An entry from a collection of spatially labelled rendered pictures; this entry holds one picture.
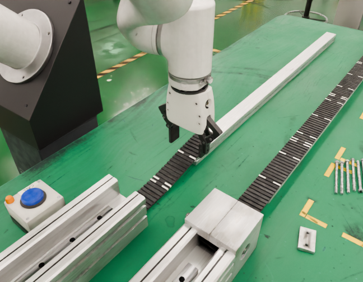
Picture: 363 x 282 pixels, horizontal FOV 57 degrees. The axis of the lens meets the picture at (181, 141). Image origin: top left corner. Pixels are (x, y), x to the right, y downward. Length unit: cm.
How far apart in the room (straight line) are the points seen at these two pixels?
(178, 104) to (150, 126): 25
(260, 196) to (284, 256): 12
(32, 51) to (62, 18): 11
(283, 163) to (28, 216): 53
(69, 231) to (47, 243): 4
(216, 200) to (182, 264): 12
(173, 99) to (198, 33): 16
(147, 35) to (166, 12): 17
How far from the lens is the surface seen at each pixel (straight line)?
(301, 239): 69
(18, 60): 88
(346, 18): 254
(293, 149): 84
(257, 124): 95
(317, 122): 95
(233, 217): 58
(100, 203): 66
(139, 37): 62
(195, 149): 79
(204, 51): 61
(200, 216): 58
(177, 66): 62
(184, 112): 69
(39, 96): 86
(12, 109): 92
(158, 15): 48
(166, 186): 74
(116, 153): 85
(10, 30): 85
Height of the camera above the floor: 133
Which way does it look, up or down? 39 degrees down
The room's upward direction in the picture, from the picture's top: straight up
